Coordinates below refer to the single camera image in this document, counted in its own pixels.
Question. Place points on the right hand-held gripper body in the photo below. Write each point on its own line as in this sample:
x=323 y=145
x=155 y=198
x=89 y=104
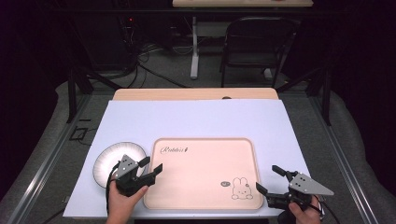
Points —
x=306 y=185

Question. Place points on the pink tray with rabbit print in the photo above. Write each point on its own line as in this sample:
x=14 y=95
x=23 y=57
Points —
x=199 y=174

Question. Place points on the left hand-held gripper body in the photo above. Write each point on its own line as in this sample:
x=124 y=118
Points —
x=125 y=169

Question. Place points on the person's right hand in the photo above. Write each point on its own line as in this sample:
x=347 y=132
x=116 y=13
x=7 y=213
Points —
x=306 y=214

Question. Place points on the white table mat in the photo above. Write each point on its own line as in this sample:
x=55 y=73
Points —
x=193 y=119

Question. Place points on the black metal stand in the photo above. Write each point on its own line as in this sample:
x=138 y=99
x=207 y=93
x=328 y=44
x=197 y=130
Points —
x=326 y=99
x=72 y=96

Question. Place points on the black folding chair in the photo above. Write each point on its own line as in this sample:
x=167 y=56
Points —
x=258 y=34

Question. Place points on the white plate with grey rim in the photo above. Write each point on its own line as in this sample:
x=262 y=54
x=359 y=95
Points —
x=107 y=161

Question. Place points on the wooden desk with white legs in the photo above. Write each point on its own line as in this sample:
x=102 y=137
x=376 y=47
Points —
x=243 y=3

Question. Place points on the wooden table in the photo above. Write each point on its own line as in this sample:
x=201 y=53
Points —
x=186 y=93

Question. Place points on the aluminium floor rail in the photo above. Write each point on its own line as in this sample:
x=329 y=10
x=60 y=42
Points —
x=342 y=161
x=46 y=162

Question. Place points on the person's left hand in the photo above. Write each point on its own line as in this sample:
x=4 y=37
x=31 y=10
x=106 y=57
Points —
x=120 y=203

